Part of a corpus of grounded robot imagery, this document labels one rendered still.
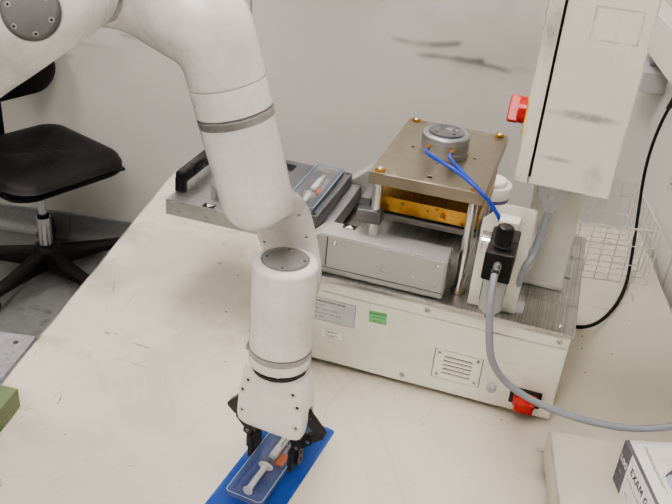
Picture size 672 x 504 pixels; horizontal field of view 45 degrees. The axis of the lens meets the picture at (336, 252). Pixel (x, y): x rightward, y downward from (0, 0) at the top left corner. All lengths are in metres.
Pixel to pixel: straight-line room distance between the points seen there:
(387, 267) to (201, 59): 0.53
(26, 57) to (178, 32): 0.15
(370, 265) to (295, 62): 1.64
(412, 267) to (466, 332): 0.14
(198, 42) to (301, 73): 1.98
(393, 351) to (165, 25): 0.69
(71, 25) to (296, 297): 0.40
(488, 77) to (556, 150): 1.67
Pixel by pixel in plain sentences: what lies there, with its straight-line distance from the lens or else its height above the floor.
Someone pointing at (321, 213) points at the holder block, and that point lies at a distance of 1.39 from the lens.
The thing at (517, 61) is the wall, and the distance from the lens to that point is 2.82.
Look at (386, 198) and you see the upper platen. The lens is 1.31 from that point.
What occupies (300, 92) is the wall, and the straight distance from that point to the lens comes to 2.89.
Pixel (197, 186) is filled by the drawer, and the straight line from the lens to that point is 1.51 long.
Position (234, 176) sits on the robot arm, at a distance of 0.94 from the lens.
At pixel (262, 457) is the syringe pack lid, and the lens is 1.22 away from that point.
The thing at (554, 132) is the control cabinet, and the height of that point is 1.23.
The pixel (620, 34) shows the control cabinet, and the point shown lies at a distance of 1.13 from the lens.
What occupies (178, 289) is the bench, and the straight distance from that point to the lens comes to 1.62.
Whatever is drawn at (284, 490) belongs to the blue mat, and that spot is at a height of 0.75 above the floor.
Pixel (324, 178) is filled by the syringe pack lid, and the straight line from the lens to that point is 1.49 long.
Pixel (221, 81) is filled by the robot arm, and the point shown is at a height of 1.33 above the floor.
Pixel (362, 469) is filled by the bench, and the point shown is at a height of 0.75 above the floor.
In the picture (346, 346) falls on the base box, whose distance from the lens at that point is 1.39.
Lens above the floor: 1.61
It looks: 29 degrees down
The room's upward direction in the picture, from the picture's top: 5 degrees clockwise
